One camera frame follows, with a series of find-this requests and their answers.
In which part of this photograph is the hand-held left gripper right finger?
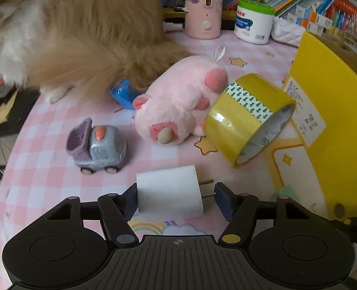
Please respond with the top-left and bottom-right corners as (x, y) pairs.
(214, 182), (318, 247)

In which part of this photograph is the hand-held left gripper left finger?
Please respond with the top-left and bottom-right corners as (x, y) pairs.
(43, 184), (140, 247)

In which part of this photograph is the white charger plug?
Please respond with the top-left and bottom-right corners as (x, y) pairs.
(136, 165), (214, 222)

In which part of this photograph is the purple grey toy truck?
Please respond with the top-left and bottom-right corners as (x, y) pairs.
(65, 118), (128, 176)

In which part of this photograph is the yellow tape roll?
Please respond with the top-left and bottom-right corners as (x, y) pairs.
(203, 73), (297, 168)

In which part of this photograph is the pink plush toy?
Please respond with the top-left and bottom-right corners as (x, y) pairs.
(132, 46), (229, 146)

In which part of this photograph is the yellow cardboard box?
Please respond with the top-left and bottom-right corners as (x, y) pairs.
(283, 32), (357, 222)

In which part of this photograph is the pink checked tablecloth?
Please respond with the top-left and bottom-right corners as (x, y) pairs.
(0, 29), (333, 278)

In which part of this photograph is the blue plastic toy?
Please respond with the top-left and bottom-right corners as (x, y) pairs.
(110, 79), (138, 110)

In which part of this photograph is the white jar with green lid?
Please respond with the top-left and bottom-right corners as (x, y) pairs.
(234, 0), (276, 45)

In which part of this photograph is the white quilted purse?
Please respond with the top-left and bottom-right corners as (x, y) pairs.
(271, 16), (306, 48)

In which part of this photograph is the fluffy orange cat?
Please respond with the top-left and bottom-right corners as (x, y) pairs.
(0, 0), (197, 105)

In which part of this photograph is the pink humidifier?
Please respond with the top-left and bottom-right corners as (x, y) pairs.
(185, 0), (224, 39)

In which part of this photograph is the wooden bookshelf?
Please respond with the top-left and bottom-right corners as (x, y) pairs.
(158, 0), (357, 55)

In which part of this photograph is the orange blue small box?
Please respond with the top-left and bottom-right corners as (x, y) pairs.
(296, 4), (334, 28)
(287, 14), (325, 35)

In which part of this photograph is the red thick book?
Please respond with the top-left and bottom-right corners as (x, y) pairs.
(332, 0), (357, 17)

